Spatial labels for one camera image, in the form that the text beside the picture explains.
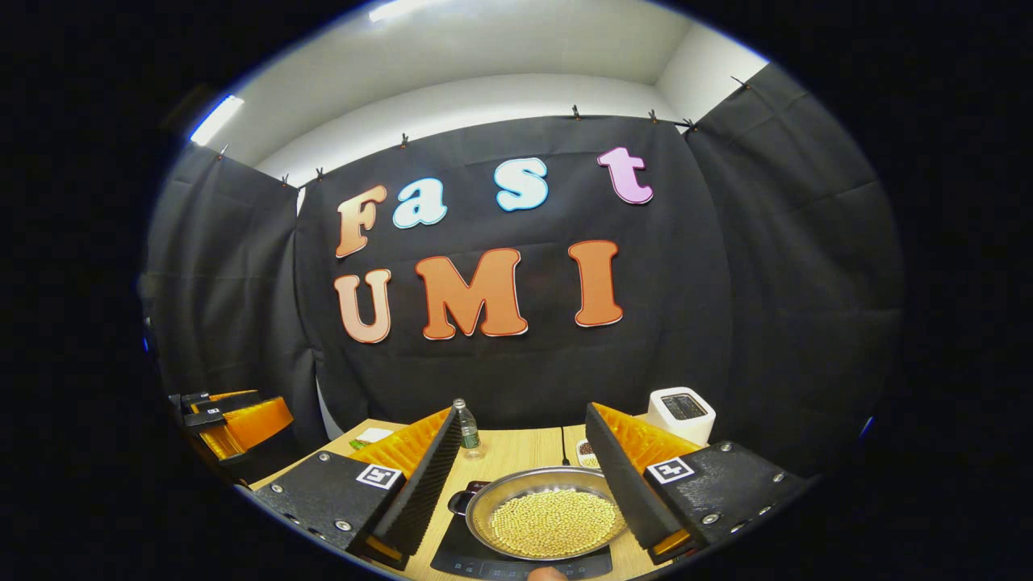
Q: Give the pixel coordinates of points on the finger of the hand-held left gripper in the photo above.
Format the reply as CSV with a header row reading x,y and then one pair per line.
x,y
250,424
218,395

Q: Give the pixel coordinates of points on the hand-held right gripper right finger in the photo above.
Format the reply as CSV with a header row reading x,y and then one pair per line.
x,y
621,484

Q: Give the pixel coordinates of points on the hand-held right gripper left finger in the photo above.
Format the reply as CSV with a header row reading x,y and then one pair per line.
x,y
428,484

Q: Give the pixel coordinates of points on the black induction cooktop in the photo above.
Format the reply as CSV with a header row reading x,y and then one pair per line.
x,y
460,553

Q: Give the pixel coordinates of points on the clear plastic water bottle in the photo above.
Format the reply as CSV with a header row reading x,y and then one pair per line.
x,y
470,436

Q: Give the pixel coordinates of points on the sandwich with lettuce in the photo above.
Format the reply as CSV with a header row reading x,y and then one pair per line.
x,y
375,436

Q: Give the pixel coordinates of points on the pile of soybeans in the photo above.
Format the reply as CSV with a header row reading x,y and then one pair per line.
x,y
553,520

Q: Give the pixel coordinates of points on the white toaster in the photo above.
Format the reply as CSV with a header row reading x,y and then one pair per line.
x,y
698,428

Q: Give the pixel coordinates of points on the ceiling light panel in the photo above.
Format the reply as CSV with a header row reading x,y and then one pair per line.
x,y
216,121
403,8

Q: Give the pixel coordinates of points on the row of black cloth clips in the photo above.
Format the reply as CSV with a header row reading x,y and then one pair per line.
x,y
575,111

